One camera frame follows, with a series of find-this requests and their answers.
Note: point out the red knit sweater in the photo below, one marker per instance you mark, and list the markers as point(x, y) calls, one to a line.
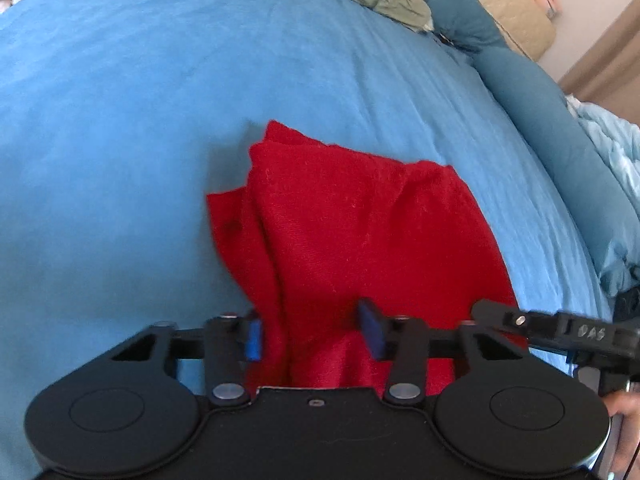
point(350, 220)

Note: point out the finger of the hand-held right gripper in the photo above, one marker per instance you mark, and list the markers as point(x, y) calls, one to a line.
point(515, 321)

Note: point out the beige curtain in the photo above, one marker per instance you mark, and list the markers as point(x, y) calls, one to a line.
point(605, 70)

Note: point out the person's right hand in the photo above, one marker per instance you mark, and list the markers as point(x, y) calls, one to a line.
point(625, 405)

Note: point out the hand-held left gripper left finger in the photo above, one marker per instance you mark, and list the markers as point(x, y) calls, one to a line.
point(254, 342)

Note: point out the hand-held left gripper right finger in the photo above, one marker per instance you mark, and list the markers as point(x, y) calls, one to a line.
point(372, 332)

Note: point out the beige quilted headboard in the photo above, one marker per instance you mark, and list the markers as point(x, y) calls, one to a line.
point(520, 25)

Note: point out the teal pillow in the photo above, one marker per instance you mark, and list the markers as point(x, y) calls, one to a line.
point(465, 15)

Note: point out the bed with blue sheet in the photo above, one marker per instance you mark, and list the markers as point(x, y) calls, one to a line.
point(125, 135)

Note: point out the light blue blanket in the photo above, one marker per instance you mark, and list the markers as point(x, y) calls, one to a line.
point(615, 160)

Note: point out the teal duvet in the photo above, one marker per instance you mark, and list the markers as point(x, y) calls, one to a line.
point(540, 125)

